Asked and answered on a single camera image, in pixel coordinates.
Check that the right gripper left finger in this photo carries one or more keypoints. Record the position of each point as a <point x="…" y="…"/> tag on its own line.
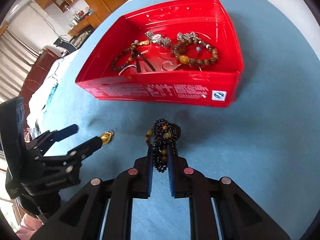
<point x="102" y="209"/>

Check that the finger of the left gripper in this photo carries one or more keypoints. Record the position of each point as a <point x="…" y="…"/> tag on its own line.
<point x="84" y="150"/>
<point x="46" y="140"/>

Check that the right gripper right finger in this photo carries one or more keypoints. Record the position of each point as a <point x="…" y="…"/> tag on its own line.
<point x="219" y="209"/>

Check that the gold pixiu charm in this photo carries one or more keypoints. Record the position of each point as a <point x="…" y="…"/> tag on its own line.
<point x="106" y="137"/>

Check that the silver bangle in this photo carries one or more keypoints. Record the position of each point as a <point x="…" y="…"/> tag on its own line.
<point x="169" y="66"/>
<point x="126" y="68"/>

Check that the black cord gold charm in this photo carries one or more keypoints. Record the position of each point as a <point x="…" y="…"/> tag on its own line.
<point x="136" y="52"/>

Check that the silver wristwatch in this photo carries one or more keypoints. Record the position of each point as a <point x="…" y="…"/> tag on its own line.
<point x="159" y="39"/>

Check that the white crumpled bedding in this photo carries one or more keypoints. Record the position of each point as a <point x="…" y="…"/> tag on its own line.
<point x="41" y="98"/>

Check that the blue table mat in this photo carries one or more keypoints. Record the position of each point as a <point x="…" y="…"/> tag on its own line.
<point x="267" y="141"/>

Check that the dark wooden headboard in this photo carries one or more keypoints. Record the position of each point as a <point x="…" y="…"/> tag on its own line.
<point x="37" y="74"/>

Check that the window curtain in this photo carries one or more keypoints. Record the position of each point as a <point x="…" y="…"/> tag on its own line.
<point x="16" y="61"/>

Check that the black office chair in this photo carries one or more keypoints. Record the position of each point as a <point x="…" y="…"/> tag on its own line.
<point x="60" y="42"/>

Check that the wooden desk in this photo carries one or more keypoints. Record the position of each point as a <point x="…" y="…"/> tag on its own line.
<point x="90" y="21"/>

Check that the red tin box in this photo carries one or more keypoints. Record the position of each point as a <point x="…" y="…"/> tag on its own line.
<point x="200" y="30"/>

